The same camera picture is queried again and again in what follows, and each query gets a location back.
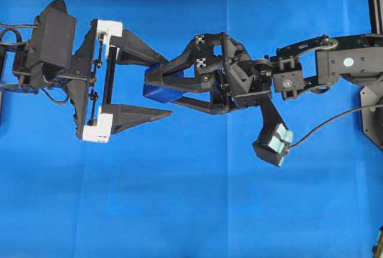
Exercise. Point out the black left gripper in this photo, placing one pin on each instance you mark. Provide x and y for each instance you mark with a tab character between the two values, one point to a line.
104	37

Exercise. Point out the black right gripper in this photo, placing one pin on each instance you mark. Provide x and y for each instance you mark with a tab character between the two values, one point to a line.
247	82

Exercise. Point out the blue block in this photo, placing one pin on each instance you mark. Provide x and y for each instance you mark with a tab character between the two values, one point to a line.
160	93

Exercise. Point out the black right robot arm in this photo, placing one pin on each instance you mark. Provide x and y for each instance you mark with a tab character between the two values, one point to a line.
313	65

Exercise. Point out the blue table cloth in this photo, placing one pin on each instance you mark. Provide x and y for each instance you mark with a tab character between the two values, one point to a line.
189	185

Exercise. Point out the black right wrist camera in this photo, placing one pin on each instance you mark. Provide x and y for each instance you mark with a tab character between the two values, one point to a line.
274	140

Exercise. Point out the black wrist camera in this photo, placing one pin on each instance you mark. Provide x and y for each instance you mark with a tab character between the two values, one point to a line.
274	140
50	48

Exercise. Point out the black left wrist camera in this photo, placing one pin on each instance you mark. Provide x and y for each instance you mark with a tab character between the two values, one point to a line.
50	48

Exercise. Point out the black aluminium frame rail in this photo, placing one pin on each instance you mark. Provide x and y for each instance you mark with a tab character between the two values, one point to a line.
375	0

